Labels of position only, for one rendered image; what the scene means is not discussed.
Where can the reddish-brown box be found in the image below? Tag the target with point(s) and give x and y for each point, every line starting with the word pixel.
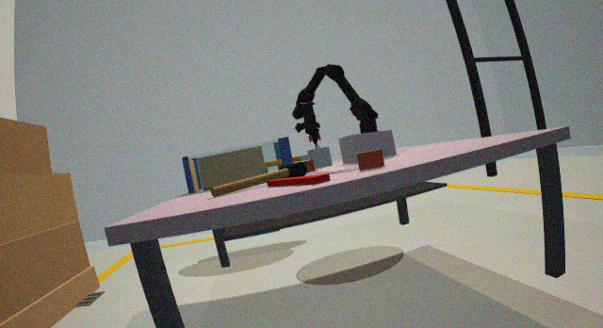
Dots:
pixel 370 160
pixel 309 165

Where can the red flat bar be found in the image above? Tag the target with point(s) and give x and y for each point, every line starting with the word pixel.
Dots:
pixel 301 180

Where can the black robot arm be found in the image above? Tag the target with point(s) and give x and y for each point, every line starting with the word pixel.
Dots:
pixel 359 107

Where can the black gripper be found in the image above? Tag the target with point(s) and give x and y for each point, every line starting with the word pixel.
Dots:
pixel 312 126

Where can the wooden-handled mallet with black head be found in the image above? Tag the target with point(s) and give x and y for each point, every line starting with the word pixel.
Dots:
pixel 284 171

